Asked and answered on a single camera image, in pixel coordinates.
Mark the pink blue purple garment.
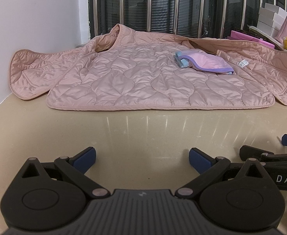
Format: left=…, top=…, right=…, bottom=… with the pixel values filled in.
left=174, top=49, right=234, bottom=75

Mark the steel window railing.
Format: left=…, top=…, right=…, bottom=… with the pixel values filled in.
left=88, top=0, right=287, bottom=38

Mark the stack of white boxes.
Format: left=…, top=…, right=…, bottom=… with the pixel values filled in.
left=257, top=3, right=287, bottom=37

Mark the magenta flat box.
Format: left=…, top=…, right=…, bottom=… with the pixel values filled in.
left=227, top=30, right=275, bottom=49

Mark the pink quilted jacket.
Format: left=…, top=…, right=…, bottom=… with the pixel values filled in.
left=9, top=24, right=287, bottom=111

